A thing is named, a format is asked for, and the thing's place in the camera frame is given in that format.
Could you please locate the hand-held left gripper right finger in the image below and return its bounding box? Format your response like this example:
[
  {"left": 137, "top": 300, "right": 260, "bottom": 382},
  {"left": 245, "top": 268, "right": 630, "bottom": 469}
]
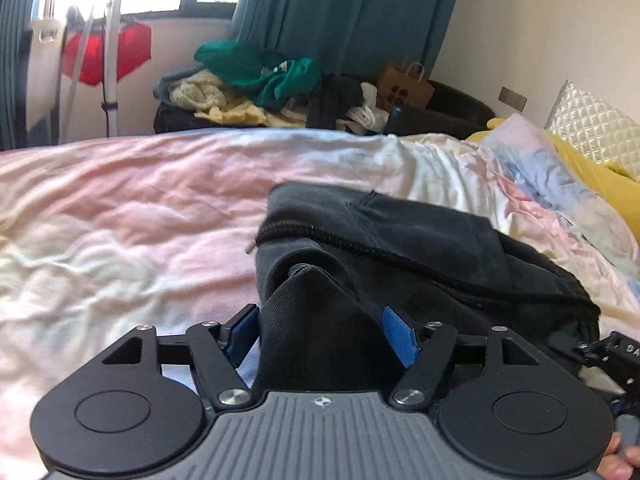
[{"left": 382, "top": 306, "right": 543, "bottom": 407}]

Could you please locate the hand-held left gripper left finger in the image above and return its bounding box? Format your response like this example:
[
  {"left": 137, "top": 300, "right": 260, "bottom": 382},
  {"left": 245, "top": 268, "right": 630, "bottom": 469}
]
[{"left": 101, "top": 304, "right": 261, "bottom": 408}]

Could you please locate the black clothes pile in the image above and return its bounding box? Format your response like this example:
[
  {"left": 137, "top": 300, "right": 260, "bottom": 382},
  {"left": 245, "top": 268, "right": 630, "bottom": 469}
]
[{"left": 305, "top": 75, "right": 363, "bottom": 131}]

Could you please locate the person's right hand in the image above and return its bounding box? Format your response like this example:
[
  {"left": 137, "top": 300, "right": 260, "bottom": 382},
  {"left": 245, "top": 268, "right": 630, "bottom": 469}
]
[{"left": 597, "top": 432, "right": 637, "bottom": 480}]

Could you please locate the pastel bed blanket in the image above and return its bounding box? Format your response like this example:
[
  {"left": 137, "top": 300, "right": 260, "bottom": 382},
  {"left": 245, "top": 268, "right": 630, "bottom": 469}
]
[{"left": 0, "top": 127, "right": 640, "bottom": 480}]

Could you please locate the yellow pillow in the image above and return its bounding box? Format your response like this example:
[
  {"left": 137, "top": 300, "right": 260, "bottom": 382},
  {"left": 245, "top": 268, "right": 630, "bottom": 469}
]
[{"left": 465, "top": 117, "right": 640, "bottom": 243}]

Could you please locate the pastel pillow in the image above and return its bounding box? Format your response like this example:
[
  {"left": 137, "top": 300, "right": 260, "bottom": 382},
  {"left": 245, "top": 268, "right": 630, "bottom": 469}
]
[{"left": 477, "top": 112, "right": 640, "bottom": 271}]

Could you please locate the white cloth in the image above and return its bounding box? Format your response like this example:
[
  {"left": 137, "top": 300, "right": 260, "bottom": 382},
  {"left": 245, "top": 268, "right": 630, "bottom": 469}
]
[{"left": 337, "top": 82, "right": 391, "bottom": 135}]

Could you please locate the black armchair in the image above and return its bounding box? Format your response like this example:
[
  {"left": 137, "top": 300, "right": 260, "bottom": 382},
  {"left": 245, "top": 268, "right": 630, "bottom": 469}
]
[{"left": 385, "top": 79, "right": 496, "bottom": 137}]

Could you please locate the white quilted pillow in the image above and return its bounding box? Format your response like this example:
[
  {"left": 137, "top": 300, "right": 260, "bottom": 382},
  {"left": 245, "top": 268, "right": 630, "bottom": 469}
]
[{"left": 544, "top": 79, "right": 640, "bottom": 182}]

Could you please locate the yellow knit garment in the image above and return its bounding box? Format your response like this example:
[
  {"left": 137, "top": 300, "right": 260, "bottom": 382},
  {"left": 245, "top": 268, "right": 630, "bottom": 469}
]
[{"left": 167, "top": 70, "right": 308, "bottom": 128}]

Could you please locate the brown paper bag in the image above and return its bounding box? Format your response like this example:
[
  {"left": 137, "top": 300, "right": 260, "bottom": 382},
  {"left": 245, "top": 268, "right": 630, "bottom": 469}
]
[{"left": 376, "top": 60, "right": 436, "bottom": 110}]

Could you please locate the grey blue garment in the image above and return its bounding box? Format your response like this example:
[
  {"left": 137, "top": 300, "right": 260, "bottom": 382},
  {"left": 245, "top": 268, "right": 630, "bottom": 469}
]
[{"left": 152, "top": 74, "right": 176, "bottom": 106}]

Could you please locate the green garment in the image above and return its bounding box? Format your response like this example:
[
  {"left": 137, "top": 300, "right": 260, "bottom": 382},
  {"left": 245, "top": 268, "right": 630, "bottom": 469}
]
[{"left": 194, "top": 40, "right": 321, "bottom": 108}]

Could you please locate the red hanging cloth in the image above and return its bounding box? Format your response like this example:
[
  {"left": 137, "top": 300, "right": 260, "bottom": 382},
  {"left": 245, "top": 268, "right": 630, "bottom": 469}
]
[{"left": 60, "top": 19, "right": 152, "bottom": 87}]

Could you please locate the blue curtain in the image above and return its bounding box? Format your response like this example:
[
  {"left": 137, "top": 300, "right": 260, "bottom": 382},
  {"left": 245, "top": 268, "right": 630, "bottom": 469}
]
[
  {"left": 0, "top": 0, "right": 38, "bottom": 151},
  {"left": 230, "top": 0, "right": 468, "bottom": 81}
]

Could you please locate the wall switch plate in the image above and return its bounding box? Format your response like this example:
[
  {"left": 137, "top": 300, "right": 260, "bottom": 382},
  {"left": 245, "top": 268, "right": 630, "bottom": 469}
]
[{"left": 499, "top": 86, "right": 528, "bottom": 112}]

